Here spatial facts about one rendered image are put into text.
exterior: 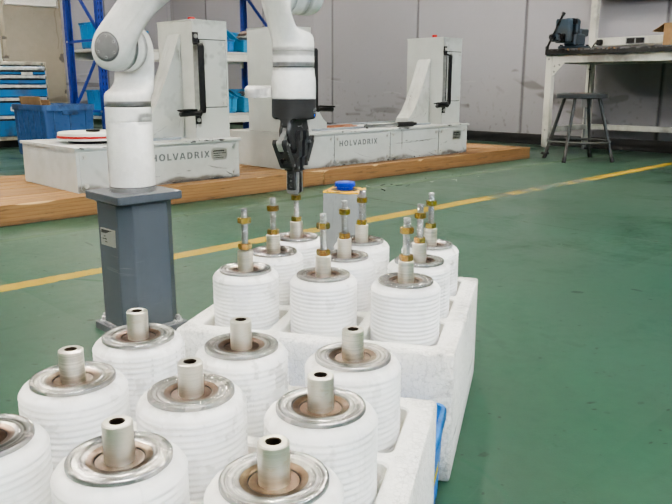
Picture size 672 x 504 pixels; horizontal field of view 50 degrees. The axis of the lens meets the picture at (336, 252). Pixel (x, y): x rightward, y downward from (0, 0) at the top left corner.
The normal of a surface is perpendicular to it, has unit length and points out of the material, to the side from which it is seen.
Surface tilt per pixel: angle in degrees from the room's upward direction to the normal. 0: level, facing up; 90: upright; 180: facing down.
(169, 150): 90
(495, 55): 90
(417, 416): 0
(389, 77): 90
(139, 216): 90
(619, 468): 0
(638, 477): 0
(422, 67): 68
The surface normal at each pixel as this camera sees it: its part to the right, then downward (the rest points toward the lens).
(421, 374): -0.26, 0.22
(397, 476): 0.00, -0.97
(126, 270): -0.02, 0.23
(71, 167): -0.72, 0.16
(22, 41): 0.69, 0.16
